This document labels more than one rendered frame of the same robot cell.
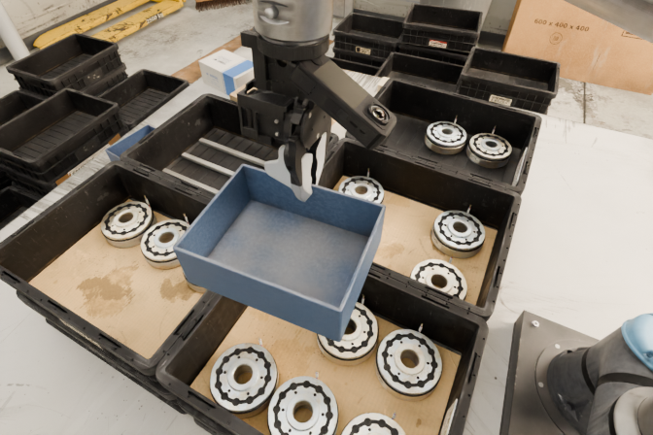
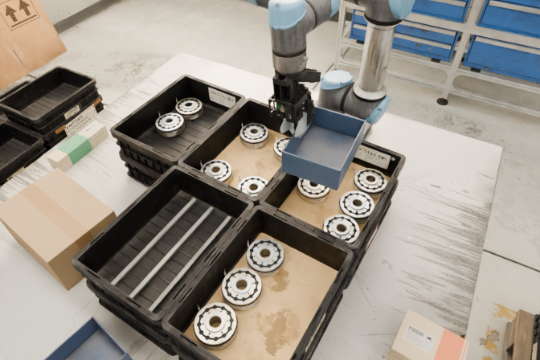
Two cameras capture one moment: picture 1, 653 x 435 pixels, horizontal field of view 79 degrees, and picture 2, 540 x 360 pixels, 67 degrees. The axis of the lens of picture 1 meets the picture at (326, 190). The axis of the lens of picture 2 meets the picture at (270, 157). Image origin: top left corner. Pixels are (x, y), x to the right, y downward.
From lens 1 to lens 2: 0.95 m
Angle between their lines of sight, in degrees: 57
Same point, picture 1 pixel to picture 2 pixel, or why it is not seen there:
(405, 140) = (161, 146)
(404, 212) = (231, 157)
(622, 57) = (28, 42)
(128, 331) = (311, 304)
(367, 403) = (346, 186)
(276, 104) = (304, 94)
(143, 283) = (272, 304)
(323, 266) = (327, 142)
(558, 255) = not seen: hidden behind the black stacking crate
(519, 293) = not seen: hidden behind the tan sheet
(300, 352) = (323, 210)
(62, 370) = not seen: outside the picture
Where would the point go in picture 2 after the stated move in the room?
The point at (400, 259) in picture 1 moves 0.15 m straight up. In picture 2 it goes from (267, 163) to (266, 130)
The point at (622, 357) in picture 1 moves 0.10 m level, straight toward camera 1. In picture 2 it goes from (337, 93) to (352, 108)
